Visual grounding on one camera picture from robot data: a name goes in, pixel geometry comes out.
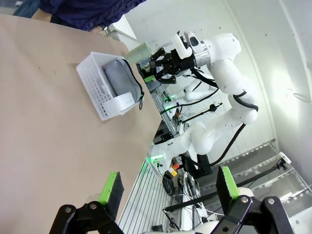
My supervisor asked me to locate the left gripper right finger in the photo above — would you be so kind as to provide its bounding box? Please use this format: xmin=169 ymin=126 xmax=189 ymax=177
xmin=212 ymin=165 xmax=293 ymax=234

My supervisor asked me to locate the person's torso navy jacket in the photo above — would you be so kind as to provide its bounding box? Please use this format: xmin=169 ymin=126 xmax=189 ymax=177
xmin=13 ymin=0 xmax=147 ymax=32

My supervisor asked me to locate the person's left forearm navy sleeve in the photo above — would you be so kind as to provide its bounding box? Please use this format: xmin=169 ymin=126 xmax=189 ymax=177
xmin=80 ymin=4 xmax=137 ymax=31

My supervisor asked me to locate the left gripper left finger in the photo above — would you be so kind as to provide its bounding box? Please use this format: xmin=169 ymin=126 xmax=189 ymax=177
xmin=50 ymin=171 xmax=125 ymax=234

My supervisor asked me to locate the aluminium slatted frame table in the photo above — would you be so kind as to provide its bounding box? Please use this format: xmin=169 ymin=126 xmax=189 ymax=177
xmin=117 ymin=156 xmax=173 ymax=234

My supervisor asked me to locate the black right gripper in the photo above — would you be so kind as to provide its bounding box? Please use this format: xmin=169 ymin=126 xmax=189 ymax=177
xmin=136 ymin=48 xmax=196 ymax=85

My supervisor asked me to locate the pale green plastic cup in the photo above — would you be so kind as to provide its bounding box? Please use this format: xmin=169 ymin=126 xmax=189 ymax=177
xmin=125 ymin=41 xmax=154 ymax=65

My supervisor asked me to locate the grey CAMPUS pencil case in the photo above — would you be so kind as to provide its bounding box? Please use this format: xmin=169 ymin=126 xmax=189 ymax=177
xmin=101 ymin=58 xmax=145 ymax=111

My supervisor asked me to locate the yellow emergency stop box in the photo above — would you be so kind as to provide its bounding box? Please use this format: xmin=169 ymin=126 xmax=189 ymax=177
xmin=166 ymin=164 xmax=180 ymax=176

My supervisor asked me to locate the white perforated plastic basket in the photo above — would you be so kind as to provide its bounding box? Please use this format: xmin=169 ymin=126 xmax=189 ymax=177
xmin=76 ymin=51 xmax=137 ymax=122

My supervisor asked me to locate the black boom rod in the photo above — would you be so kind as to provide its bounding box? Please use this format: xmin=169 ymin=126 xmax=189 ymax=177
xmin=162 ymin=159 xmax=287 ymax=213

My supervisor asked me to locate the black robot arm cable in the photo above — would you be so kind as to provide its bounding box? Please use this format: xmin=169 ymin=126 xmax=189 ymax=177
xmin=191 ymin=68 xmax=259 ymax=168

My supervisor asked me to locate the small white box device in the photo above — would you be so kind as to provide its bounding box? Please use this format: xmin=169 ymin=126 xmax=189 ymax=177
xmin=279 ymin=151 xmax=292 ymax=165

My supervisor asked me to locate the person's left hand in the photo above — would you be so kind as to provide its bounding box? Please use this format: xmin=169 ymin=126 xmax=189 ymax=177
xmin=89 ymin=25 xmax=106 ymax=35

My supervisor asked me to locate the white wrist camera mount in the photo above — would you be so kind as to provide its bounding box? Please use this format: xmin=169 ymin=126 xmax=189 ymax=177
xmin=173 ymin=31 xmax=206 ymax=59

